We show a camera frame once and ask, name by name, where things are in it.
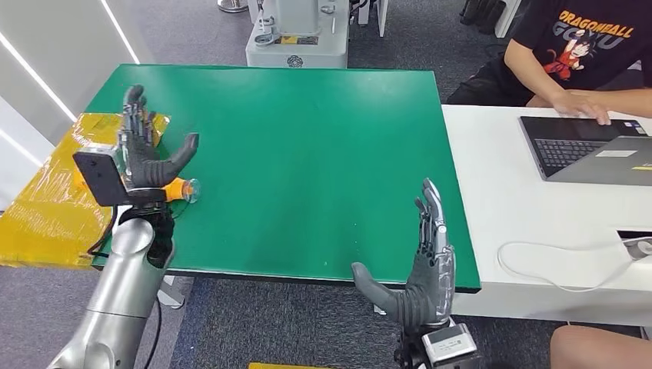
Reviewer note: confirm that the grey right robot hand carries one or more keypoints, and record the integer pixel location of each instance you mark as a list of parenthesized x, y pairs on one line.
[(428, 290)]

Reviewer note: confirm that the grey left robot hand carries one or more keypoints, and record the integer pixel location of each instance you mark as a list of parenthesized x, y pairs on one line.
[(145, 163)]

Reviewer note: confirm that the person's left hand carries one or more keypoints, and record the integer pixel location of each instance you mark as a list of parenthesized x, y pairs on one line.
[(540, 103)]

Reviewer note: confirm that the person's right hand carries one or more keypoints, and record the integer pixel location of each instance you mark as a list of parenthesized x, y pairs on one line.
[(580, 104)]

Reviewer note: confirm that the orange detergent bottle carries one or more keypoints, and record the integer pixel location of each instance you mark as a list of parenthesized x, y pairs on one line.
[(174, 189)]

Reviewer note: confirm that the person's right forearm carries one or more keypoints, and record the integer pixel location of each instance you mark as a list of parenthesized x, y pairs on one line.
[(529, 71)]

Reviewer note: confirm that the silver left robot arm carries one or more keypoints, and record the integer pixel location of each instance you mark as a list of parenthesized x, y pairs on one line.
[(122, 290)]

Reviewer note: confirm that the person's left forearm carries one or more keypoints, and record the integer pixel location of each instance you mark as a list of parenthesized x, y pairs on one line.
[(626, 102)]

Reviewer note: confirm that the black laptop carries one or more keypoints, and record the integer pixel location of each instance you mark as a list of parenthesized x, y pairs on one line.
[(560, 147)]

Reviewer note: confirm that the person at white desk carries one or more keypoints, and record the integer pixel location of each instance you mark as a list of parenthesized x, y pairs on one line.
[(586, 46)]

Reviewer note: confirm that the grey sheet with label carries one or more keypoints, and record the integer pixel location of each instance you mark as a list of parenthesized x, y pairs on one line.
[(606, 168)]

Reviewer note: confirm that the white furniture leg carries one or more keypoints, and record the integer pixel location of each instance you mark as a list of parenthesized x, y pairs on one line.
[(509, 18)]

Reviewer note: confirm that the white desk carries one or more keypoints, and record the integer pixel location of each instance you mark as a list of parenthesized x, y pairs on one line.
[(509, 203)]

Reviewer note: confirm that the black bag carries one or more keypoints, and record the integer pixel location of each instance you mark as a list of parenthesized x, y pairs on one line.
[(481, 15)]

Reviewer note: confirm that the yellow taped cardboard box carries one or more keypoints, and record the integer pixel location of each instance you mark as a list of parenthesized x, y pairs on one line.
[(40, 214)]

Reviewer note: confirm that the black and white device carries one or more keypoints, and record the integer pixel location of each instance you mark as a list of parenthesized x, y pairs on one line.
[(639, 247)]

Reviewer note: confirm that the green table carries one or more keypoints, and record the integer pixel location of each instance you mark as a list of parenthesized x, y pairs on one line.
[(305, 153)]

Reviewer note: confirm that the yellow flat object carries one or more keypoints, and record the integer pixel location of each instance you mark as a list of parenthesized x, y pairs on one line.
[(285, 366)]

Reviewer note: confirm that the chrome stand base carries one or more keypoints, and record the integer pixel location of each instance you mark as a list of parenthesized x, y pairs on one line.
[(233, 5)]

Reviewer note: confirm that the white cabinet panel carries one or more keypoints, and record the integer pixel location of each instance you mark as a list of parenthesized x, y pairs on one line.
[(374, 15)]

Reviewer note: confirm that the white machine stand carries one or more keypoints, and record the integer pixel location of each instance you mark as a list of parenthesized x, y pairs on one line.
[(300, 30)]

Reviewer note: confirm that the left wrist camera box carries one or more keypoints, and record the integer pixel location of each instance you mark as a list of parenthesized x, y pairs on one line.
[(99, 175)]

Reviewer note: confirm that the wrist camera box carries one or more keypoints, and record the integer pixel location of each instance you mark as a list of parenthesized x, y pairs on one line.
[(448, 346), (99, 175)]

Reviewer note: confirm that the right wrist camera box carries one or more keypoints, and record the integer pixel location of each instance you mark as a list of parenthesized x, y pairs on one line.
[(448, 346)]

